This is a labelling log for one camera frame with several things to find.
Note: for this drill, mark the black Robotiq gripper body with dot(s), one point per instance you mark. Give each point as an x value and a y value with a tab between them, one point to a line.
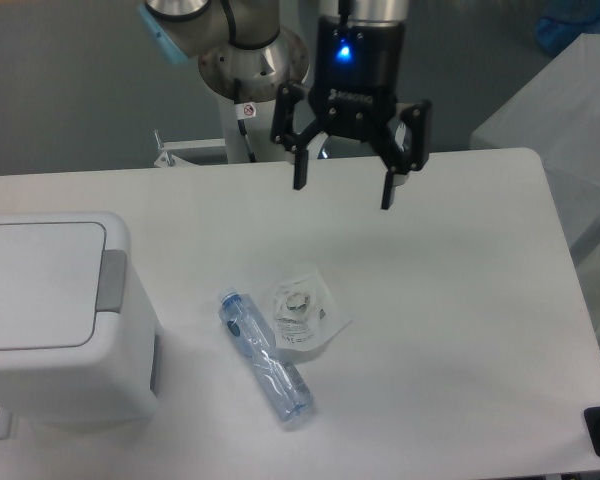
355	78

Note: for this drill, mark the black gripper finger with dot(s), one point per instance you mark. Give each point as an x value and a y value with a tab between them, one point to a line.
282	132
402	158

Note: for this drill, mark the white push-lid trash can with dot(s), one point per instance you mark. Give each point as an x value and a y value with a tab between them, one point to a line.
79	337

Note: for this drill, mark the white covered side table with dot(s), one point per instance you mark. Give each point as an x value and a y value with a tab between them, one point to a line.
557	115

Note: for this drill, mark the blue object top right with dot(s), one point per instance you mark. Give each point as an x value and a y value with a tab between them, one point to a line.
554	33

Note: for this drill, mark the clear plastic wrapper bag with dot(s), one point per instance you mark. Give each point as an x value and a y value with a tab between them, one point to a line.
304	315

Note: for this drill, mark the clear plastic water bottle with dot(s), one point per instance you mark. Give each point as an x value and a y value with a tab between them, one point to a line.
278	377

